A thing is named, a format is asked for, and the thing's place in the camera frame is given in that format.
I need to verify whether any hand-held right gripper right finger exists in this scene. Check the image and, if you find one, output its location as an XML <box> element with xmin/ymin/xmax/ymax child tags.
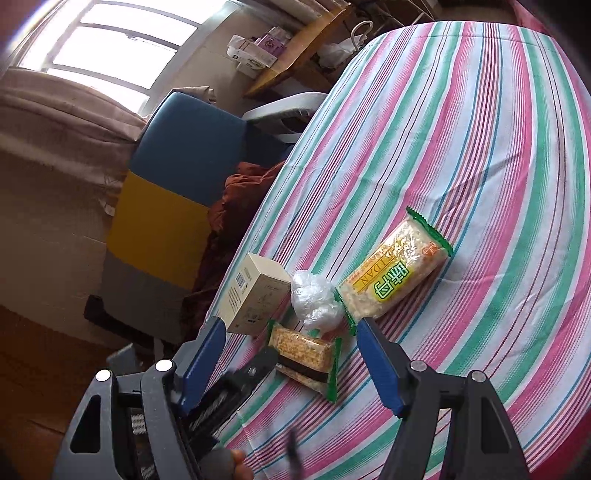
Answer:
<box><xmin>358</xmin><ymin>318</ymin><xmax>532</xmax><ymax>480</ymax></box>

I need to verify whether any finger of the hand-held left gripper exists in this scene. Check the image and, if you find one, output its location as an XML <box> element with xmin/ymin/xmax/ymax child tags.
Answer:
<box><xmin>187</xmin><ymin>352</ymin><xmax>279</xmax><ymax>450</ymax></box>

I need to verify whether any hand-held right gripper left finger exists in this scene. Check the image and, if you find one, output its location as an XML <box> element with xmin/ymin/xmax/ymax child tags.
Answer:
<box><xmin>51</xmin><ymin>318</ymin><xmax>227</xmax><ymax>480</ymax></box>

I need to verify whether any small green-edged snack packet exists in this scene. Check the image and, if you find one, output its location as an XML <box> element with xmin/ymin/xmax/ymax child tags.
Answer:
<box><xmin>267</xmin><ymin>320</ymin><xmax>343</xmax><ymax>402</ymax></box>

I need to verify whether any large yellow-label snack packet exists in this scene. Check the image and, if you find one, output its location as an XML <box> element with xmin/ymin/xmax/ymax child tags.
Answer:
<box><xmin>336</xmin><ymin>206</ymin><xmax>454</xmax><ymax>335</ymax></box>

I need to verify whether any person's left hand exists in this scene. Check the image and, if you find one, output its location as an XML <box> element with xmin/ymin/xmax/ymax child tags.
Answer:
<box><xmin>231</xmin><ymin>450</ymin><xmax>254</xmax><ymax>480</ymax></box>

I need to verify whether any small cream box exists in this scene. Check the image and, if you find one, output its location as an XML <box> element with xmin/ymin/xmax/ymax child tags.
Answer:
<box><xmin>217</xmin><ymin>252</ymin><xmax>293</xmax><ymax>336</ymax></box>

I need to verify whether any crumpled white plastic bag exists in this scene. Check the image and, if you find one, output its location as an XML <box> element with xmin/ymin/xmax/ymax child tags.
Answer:
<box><xmin>290</xmin><ymin>270</ymin><xmax>346</xmax><ymax>332</ymax></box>

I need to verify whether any brown blanket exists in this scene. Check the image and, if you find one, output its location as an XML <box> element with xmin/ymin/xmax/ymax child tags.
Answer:
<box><xmin>180</xmin><ymin>161</ymin><xmax>287</xmax><ymax>337</ymax></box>

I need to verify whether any grey yellow blue padded chair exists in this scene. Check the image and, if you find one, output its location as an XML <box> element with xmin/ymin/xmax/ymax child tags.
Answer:
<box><xmin>85</xmin><ymin>90</ymin><xmax>296</xmax><ymax>342</ymax></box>

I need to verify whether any white chair armrest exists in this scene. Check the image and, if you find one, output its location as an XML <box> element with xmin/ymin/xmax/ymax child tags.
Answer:
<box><xmin>242</xmin><ymin>91</ymin><xmax>329</xmax><ymax>144</ymax></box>

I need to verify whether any beige curtain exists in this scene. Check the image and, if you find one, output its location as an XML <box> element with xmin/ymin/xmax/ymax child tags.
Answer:
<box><xmin>0</xmin><ymin>67</ymin><xmax>148</xmax><ymax>153</ymax></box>

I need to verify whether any white carton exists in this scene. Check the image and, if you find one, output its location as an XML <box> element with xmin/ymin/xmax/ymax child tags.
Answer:
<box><xmin>226</xmin><ymin>34</ymin><xmax>278</xmax><ymax>77</ymax></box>

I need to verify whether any wooden desk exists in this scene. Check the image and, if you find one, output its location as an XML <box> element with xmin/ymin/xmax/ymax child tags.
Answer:
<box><xmin>244</xmin><ymin>4</ymin><xmax>356</xmax><ymax>100</ymax></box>

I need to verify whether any large window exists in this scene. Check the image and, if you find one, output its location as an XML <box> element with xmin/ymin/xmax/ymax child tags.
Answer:
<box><xmin>18</xmin><ymin>0</ymin><xmax>232</xmax><ymax>112</ymax></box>

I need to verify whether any purple printed box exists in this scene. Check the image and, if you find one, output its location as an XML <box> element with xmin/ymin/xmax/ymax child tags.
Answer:
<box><xmin>256</xmin><ymin>27</ymin><xmax>296</xmax><ymax>56</ymax></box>

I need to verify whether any pink cloth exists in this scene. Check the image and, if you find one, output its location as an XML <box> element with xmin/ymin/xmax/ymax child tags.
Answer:
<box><xmin>508</xmin><ymin>0</ymin><xmax>591</xmax><ymax>42</ymax></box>

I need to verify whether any white cable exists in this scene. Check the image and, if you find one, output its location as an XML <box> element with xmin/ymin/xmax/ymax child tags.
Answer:
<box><xmin>350</xmin><ymin>18</ymin><xmax>375</xmax><ymax>49</ymax></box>

